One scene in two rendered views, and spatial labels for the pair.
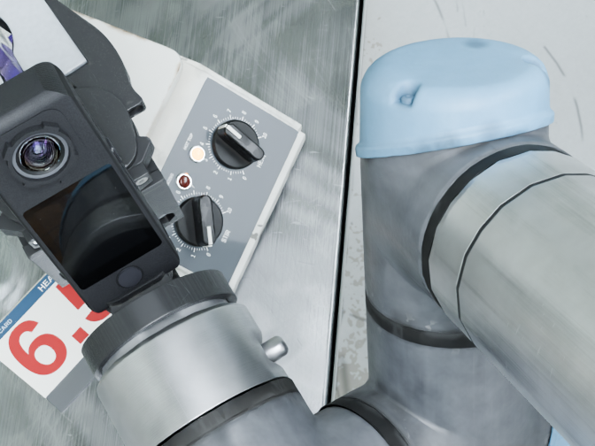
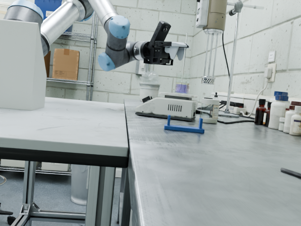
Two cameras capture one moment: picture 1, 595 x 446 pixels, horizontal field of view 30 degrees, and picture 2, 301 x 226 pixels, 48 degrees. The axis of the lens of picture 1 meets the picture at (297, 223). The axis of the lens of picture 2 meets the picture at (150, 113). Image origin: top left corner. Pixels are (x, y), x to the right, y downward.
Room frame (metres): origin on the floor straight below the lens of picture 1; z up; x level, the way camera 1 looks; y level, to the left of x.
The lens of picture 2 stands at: (1.37, -0.35, 1.00)
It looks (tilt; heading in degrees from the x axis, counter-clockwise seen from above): 4 degrees down; 160
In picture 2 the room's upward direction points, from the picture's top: 5 degrees clockwise
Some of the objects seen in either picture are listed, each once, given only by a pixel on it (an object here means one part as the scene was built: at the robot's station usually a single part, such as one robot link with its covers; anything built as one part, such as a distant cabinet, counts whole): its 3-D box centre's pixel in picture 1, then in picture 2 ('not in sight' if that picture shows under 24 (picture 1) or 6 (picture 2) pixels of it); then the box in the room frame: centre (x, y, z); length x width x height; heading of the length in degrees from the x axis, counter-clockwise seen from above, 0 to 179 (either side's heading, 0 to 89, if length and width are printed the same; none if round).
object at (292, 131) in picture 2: not in sight; (297, 120); (0.58, 0.39, 0.94); 0.03 x 0.03 x 0.09
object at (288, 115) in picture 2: not in sight; (293, 119); (0.54, 0.41, 0.94); 0.05 x 0.05 x 0.09
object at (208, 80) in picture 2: not in sight; (210, 57); (-0.06, 0.43, 1.17); 0.07 x 0.07 x 0.25
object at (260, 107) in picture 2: not in sight; (260, 111); (0.31, 0.46, 0.95); 0.04 x 0.04 x 0.10
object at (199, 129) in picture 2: not in sight; (184, 123); (0.60, 0.02, 0.92); 0.10 x 0.03 x 0.04; 69
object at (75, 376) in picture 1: (70, 326); not in sight; (0.16, 0.16, 0.92); 0.09 x 0.06 x 0.04; 129
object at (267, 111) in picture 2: not in sight; (269, 114); (0.37, 0.45, 0.94); 0.04 x 0.04 x 0.09
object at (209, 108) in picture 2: not in sight; (209, 110); (0.37, 0.21, 0.94); 0.06 x 0.06 x 0.08
